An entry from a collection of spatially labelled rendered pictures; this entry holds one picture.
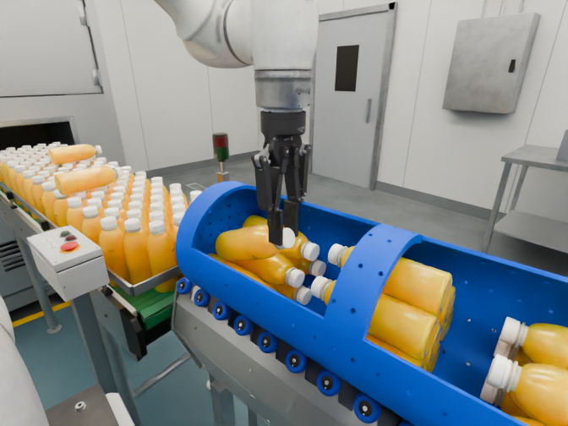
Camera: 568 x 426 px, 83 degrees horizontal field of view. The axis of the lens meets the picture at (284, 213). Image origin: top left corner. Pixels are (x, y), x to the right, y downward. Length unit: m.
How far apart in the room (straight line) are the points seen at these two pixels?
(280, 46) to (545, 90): 3.47
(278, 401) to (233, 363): 0.14
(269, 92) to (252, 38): 0.08
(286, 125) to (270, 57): 0.10
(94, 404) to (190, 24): 0.59
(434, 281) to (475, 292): 0.18
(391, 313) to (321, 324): 0.11
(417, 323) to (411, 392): 0.09
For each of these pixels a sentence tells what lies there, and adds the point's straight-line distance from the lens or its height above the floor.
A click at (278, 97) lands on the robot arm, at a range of 0.51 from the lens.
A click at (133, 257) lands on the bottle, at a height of 1.01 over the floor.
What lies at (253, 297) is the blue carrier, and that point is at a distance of 0.61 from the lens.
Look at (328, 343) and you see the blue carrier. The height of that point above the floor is 1.10.
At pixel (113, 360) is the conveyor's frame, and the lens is 1.41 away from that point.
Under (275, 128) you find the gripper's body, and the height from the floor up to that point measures 1.40.
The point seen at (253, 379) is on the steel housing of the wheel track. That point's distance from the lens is 0.79.
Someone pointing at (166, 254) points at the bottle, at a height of 1.02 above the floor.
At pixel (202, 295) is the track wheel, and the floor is 0.97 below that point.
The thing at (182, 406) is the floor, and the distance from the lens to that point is 1.88.
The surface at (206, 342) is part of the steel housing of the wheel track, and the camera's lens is 0.88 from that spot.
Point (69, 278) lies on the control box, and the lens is 0.88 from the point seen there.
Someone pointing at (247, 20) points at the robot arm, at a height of 1.54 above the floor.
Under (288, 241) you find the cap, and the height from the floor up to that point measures 1.19.
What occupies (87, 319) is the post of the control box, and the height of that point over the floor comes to 0.87.
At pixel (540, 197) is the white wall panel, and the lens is 3.97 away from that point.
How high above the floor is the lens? 1.47
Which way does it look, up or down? 23 degrees down
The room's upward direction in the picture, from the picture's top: straight up
